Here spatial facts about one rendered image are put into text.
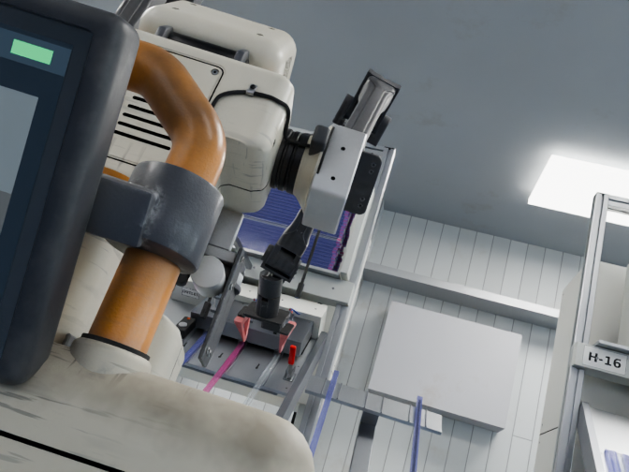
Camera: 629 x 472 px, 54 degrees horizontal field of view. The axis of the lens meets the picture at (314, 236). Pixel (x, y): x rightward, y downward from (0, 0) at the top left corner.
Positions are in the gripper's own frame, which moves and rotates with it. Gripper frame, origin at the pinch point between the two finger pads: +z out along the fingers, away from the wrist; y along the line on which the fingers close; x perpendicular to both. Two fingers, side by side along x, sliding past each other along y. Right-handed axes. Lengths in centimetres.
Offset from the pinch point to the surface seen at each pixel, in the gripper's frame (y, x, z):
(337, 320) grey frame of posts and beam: -10.8, -39.6, 12.0
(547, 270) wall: -117, -363, 111
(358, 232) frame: -10, -54, -13
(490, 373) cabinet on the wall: -88, -271, 162
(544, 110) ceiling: -70, -251, -30
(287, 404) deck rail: -9.6, 3.2, 13.0
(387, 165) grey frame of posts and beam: -11, -80, -28
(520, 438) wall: -121, -266, 205
